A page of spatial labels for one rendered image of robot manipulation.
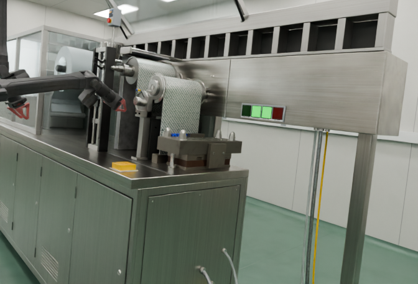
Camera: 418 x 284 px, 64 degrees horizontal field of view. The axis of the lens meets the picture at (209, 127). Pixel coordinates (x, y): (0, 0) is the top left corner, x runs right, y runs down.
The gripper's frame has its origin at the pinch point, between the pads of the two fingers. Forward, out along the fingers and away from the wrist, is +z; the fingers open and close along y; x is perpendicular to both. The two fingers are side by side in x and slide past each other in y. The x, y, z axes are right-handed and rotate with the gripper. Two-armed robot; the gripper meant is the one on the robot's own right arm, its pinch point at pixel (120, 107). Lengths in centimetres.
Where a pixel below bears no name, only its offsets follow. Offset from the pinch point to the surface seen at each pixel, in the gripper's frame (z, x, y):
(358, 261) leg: 42, 12, 119
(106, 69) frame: -6.0, 10.0, -19.1
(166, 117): 4.8, 9.5, 21.5
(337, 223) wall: 279, 58, 80
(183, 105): 10.2, 20.0, 20.7
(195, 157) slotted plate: 8.8, 2.7, 45.2
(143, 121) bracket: 3.0, 1.2, 14.0
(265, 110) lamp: 14, 39, 55
